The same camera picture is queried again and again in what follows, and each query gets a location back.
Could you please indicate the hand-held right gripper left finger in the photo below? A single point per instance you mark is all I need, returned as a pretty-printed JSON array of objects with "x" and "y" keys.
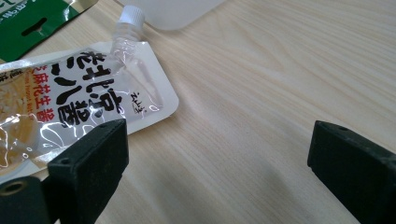
[{"x": 90, "y": 168}]

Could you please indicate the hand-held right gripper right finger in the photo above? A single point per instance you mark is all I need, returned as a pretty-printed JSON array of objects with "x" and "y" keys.
[{"x": 358, "y": 168}]

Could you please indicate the clear spouted sauce pouch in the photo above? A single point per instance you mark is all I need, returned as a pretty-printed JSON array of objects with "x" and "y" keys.
[{"x": 93, "y": 87}]

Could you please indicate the green snack packet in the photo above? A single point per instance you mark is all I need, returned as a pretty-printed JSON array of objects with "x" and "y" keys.
[{"x": 18, "y": 40}]

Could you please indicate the clear plastic container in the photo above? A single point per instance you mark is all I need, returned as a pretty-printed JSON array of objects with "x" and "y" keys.
[{"x": 171, "y": 12}]

